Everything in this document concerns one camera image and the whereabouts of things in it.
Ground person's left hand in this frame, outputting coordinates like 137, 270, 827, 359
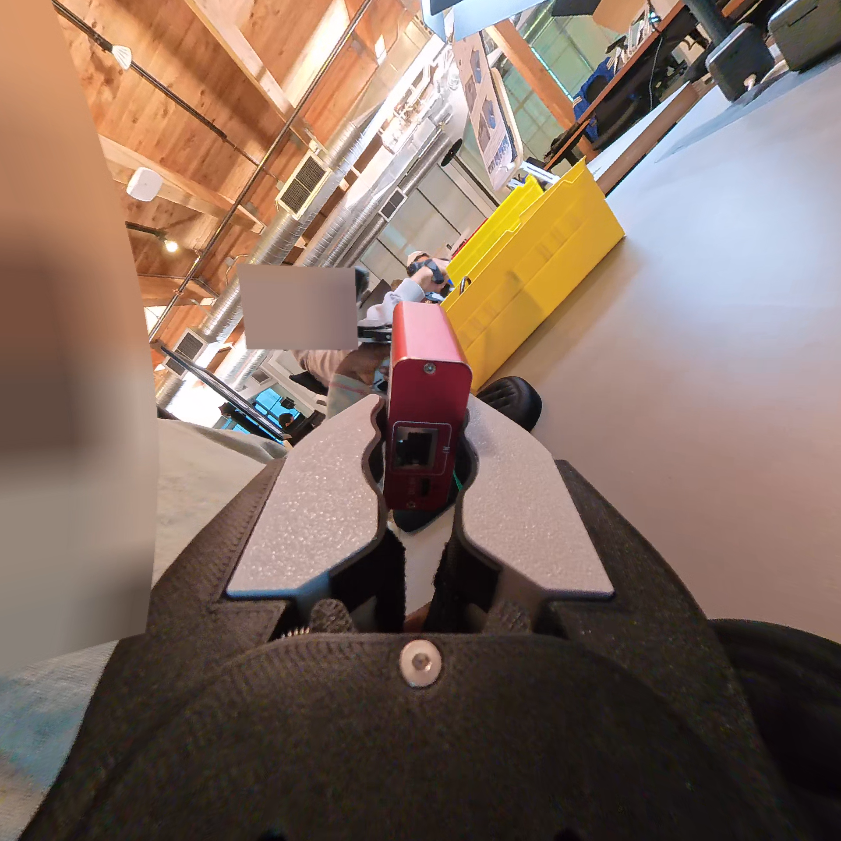
342, 345, 390, 385

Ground ceiling air vent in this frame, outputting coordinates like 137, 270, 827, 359
275, 150, 334, 221
172, 327, 212, 364

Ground red ethernet splitter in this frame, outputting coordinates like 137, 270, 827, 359
383, 301, 474, 512

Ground small grey power box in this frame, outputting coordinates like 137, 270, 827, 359
705, 23, 777, 102

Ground person's pale sweater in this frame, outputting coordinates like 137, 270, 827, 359
0, 419, 293, 841

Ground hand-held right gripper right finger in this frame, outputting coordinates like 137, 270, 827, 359
453, 396, 616, 602

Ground studio light on stand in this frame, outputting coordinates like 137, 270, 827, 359
420, 0, 546, 42

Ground wooden office table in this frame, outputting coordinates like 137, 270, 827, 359
544, 0, 697, 168

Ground silver ventilation duct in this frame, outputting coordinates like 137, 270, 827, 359
152, 39, 461, 408

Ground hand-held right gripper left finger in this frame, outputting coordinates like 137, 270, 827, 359
225, 394, 389, 602

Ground large grey power box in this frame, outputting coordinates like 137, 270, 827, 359
767, 0, 841, 73

